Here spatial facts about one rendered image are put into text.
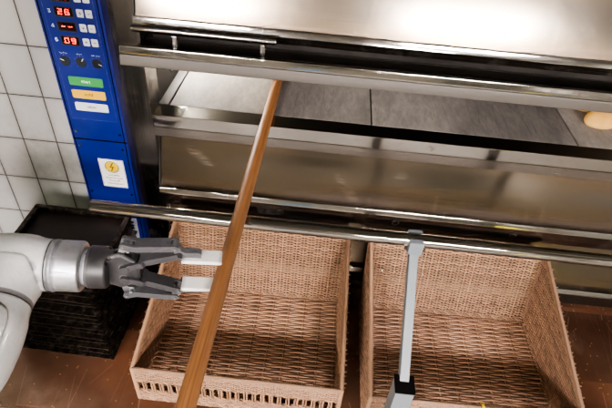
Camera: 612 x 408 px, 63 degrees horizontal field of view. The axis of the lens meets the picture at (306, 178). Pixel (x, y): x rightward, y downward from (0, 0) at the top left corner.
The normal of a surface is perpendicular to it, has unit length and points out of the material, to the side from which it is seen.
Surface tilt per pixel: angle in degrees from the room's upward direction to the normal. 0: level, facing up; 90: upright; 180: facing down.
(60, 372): 0
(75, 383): 0
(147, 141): 90
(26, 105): 90
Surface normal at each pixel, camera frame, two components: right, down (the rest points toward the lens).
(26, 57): -0.08, 0.62
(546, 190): -0.06, 0.32
